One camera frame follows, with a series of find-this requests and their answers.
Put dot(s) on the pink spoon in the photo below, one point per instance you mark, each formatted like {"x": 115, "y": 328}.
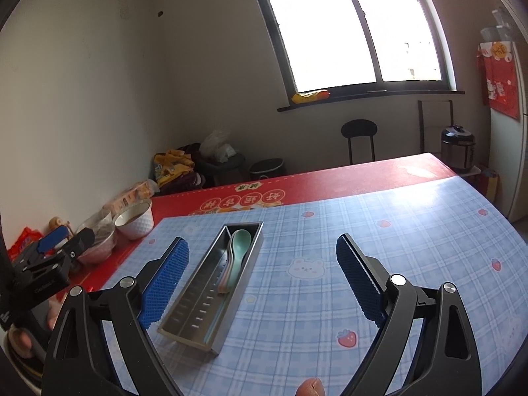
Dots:
{"x": 223, "y": 283}

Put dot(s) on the beige spoon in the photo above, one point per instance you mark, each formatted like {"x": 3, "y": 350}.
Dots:
{"x": 244, "y": 260}

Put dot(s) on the person's left hand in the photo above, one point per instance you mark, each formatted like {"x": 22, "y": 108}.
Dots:
{"x": 32, "y": 339}

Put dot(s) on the red fridge cover cloth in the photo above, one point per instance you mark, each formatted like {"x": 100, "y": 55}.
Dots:
{"x": 499, "y": 77}

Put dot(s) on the dark metal rack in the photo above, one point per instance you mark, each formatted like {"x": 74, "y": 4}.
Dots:
{"x": 434, "y": 117}

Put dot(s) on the green spoon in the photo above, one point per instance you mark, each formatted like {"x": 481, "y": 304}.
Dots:
{"x": 241, "y": 243}

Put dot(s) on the white plastic bag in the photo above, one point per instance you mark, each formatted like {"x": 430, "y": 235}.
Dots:
{"x": 216, "y": 147}

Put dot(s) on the snack package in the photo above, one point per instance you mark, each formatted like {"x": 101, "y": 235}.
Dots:
{"x": 137, "y": 192}

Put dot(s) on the white textured bowl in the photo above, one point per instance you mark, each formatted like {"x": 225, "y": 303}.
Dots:
{"x": 136, "y": 221}

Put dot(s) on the black rice cooker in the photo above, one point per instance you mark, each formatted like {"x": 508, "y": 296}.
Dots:
{"x": 457, "y": 148}

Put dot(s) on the steel utensil tray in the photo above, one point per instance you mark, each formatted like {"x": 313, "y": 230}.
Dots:
{"x": 200, "y": 317}

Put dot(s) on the white refrigerator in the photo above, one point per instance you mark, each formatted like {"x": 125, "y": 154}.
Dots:
{"x": 508, "y": 147}

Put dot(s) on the black bin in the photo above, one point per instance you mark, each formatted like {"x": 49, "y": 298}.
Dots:
{"x": 267, "y": 168}

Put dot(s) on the window with dark frame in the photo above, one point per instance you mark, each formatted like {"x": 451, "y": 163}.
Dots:
{"x": 359, "y": 48}

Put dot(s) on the glass bowl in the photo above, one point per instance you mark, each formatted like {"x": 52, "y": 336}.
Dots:
{"x": 104, "y": 229}

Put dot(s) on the yellow item on windowsill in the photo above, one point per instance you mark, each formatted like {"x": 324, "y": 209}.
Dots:
{"x": 301, "y": 98}

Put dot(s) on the red festive tablecloth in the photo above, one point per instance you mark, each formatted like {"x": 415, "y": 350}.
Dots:
{"x": 336, "y": 182}

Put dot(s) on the blue plaid table mat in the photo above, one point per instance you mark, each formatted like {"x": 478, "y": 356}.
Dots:
{"x": 299, "y": 318}

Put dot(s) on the yellow clothes pile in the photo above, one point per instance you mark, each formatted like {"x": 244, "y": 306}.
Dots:
{"x": 174, "y": 171}

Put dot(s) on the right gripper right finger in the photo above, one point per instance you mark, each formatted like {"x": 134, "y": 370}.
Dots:
{"x": 445, "y": 361}

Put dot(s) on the clear containers on fridge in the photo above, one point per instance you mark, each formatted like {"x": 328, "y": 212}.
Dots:
{"x": 503, "y": 30}

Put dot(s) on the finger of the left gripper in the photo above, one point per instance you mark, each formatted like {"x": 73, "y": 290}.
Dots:
{"x": 79, "y": 244}
{"x": 53, "y": 238}

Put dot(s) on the person's right hand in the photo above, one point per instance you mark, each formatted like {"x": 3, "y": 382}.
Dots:
{"x": 311, "y": 387}

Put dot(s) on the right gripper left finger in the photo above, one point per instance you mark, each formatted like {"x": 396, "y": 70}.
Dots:
{"x": 79, "y": 360}

